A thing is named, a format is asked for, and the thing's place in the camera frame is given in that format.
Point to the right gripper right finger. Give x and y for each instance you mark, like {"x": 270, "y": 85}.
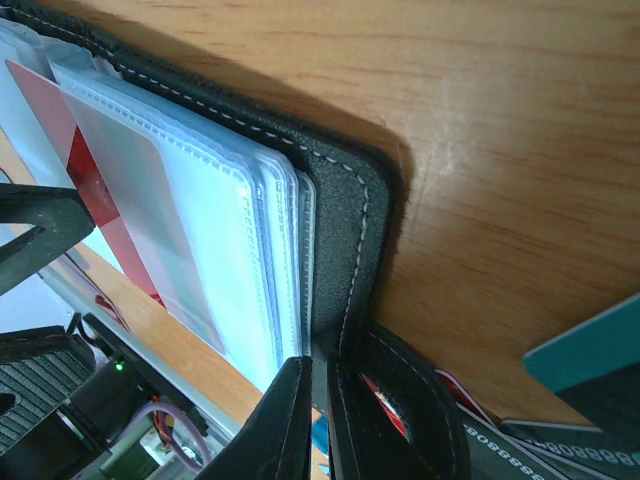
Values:
{"x": 364, "y": 444}

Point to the black leather card holder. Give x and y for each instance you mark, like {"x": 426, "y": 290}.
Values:
{"x": 287, "y": 222}

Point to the red VIP card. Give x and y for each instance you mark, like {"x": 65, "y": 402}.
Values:
{"x": 120, "y": 177}

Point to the teal VIP card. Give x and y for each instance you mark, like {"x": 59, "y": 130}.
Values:
{"x": 603, "y": 344}

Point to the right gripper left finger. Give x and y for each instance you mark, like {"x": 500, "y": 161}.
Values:
{"x": 275, "y": 441}

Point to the black card in pile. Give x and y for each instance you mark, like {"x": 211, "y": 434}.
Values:
{"x": 518, "y": 449}

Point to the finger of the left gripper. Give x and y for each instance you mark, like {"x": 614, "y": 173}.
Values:
{"x": 40, "y": 368}
{"x": 57, "y": 220}

